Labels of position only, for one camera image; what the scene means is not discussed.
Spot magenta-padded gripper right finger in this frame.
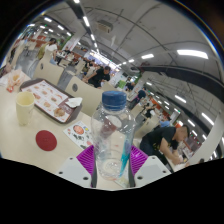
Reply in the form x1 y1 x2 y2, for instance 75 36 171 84
128 145 173 188

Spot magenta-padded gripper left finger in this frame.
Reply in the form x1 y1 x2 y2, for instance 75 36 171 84
56 144 98 188

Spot clear blue-capped water bottle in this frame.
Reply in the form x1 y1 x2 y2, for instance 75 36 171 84
90 90 137 182

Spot colourful printed leaflet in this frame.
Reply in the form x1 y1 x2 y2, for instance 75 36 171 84
63 120 94 150

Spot person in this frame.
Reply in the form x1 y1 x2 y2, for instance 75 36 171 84
139 124 190 167
82 65 112 89
37 37 58 61

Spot flat round red coaster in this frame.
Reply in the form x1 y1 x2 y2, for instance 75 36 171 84
35 129 58 152

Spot white crumpled napkin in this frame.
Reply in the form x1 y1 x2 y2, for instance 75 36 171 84
64 96 83 109

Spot beige chair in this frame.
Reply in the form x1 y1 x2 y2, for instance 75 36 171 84
32 59 64 86
64 77 104 116

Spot brown tray with paper liner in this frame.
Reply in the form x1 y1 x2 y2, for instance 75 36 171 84
19 78 83 125

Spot cream paper cup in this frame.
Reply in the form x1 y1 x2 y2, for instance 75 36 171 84
15 91 36 127

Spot clear bag with food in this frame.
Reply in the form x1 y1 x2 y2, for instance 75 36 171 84
0 69 26 94

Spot ceiling lights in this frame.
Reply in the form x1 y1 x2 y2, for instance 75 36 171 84
26 0 216 141

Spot ceiling air conditioner unit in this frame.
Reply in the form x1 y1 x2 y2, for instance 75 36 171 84
96 19 114 33

